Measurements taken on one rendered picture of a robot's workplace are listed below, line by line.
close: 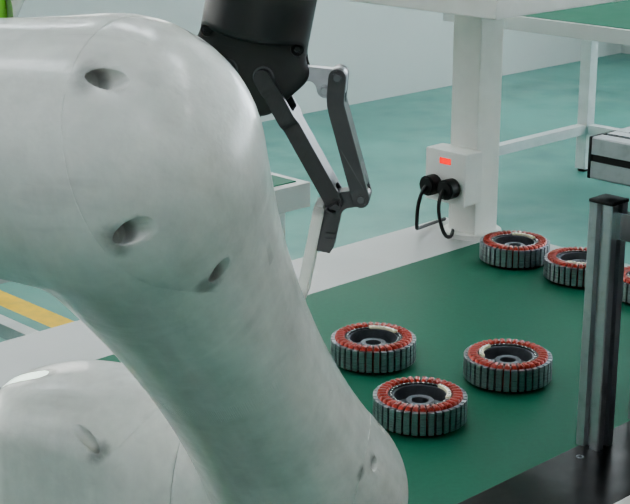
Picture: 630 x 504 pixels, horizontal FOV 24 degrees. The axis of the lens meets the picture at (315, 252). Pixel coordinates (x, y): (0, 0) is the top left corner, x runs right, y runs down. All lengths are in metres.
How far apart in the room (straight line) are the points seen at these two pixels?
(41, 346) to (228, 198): 1.44
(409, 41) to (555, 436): 6.08
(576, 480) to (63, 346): 0.77
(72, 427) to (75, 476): 0.03
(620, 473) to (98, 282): 1.07
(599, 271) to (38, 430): 0.79
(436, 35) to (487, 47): 5.45
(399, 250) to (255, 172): 1.81
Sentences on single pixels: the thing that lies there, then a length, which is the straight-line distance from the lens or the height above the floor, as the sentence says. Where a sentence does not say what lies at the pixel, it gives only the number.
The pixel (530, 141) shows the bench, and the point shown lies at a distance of 5.83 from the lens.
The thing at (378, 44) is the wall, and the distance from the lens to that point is 7.54.
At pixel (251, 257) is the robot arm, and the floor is 1.26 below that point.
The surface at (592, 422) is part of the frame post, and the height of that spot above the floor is 0.80.
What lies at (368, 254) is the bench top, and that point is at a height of 0.75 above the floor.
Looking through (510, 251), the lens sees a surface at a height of 0.78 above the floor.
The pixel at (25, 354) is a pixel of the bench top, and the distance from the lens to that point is 1.99.
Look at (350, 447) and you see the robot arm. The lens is 0.86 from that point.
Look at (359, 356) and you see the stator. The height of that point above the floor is 0.78.
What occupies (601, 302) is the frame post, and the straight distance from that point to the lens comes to 1.59.
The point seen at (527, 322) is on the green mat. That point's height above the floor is 0.75.
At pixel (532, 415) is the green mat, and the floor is 0.75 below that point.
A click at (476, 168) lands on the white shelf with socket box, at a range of 2.42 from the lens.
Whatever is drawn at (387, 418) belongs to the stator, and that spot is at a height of 0.77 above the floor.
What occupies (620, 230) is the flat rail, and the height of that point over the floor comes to 1.02.
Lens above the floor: 1.45
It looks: 17 degrees down
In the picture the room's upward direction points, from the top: straight up
